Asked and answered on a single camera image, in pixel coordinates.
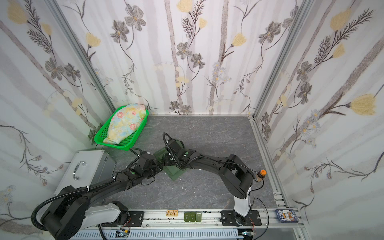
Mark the blue patterned card box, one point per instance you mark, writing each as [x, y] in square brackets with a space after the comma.
[286, 216]

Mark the green plastic basket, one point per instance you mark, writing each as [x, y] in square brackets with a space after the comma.
[123, 132]

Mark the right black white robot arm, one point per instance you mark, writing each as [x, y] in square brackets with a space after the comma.
[236, 176]

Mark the green tag block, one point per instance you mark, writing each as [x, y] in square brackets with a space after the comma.
[193, 217]

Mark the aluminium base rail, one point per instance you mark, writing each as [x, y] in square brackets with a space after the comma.
[157, 219]

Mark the silver aluminium case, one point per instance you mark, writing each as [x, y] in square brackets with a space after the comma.
[87, 168]

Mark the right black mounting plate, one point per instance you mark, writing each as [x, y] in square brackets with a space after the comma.
[233, 219]

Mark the black mounting plate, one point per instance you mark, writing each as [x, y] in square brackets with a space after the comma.
[136, 219]
[233, 219]

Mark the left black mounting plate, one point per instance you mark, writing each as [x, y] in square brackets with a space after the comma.
[136, 219]

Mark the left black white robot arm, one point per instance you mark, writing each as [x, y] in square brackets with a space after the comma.
[63, 215]

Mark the small wooden tag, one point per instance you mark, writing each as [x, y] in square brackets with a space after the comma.
[172, 213]

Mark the white vented cable duct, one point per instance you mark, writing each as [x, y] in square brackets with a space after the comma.
[178, 234]

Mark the floral pastel skirt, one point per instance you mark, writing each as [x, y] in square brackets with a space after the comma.
[124, 121]

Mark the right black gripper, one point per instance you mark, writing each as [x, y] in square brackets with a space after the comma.
[169, 157]

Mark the green skirt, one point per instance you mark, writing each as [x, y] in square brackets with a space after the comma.
[170, 169]

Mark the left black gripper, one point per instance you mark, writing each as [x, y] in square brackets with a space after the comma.
[154, 166]

